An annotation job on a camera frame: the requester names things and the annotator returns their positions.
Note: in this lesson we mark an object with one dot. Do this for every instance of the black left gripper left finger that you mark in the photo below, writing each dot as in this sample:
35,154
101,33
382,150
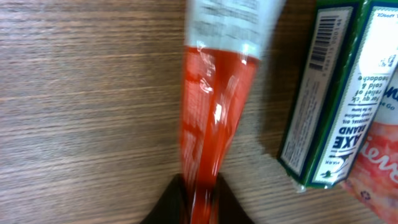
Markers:
171,207

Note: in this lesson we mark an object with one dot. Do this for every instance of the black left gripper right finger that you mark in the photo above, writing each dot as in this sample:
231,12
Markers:
228,210

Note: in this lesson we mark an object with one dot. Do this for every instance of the red stick sachet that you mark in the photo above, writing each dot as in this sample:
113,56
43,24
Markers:
223,46

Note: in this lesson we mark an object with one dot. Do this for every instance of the pink tissue pack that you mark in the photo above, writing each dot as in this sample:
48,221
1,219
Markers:
373,178

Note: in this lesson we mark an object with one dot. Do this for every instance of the green white medicine box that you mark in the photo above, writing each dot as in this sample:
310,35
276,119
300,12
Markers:
352,56

